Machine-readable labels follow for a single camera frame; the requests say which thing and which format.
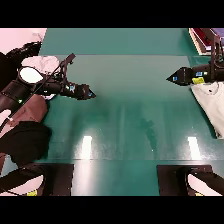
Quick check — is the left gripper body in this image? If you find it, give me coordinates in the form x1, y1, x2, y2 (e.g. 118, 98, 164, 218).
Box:
61, 81, 91, 101

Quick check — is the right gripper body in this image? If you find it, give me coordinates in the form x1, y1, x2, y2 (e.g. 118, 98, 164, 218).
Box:
178, 64, 216, 86

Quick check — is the grey garment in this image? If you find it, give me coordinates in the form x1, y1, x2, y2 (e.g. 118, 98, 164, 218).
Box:
21, 54, 63, 101

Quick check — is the white garment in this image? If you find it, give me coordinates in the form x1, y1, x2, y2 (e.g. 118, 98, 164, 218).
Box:
190, 81, 224, 140

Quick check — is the dark red garment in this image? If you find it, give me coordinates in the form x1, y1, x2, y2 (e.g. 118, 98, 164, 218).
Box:
192, 27, 216, 46

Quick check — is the brown garment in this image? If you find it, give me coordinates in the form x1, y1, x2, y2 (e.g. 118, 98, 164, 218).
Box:
0, 94, 50, 174

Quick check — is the blue garment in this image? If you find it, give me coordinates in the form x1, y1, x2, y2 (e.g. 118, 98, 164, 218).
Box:
211, 27, 224, 38

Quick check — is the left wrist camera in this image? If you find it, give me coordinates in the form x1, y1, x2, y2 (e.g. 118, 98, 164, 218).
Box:
42, 52, 77, 85

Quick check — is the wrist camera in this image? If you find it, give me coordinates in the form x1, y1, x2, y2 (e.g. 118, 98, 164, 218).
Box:
42, 52, 77, 85
208, 29, 224, 68

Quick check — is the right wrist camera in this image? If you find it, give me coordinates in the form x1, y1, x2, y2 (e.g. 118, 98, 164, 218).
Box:
208, 29, 224, 68

